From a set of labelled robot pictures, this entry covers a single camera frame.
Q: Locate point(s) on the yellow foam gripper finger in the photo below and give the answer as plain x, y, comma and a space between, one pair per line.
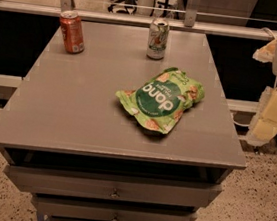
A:
263, 126

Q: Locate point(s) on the green rice chip bag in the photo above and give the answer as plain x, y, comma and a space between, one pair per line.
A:
161, 102

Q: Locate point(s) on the white green soda can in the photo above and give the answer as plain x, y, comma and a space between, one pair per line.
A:
157, 40

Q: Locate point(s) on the grey drawer cabinet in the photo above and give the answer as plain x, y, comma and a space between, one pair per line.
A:
65, 115

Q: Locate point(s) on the orange soda can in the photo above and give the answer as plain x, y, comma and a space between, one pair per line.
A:
70, 24

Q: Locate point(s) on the middle grey drawer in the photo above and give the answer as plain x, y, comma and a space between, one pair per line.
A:
104, 211

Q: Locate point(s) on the top grey drawer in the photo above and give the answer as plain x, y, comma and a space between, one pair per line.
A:
112, 187

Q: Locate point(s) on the metal railing frame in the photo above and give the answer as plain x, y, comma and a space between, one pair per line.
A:
95, 10

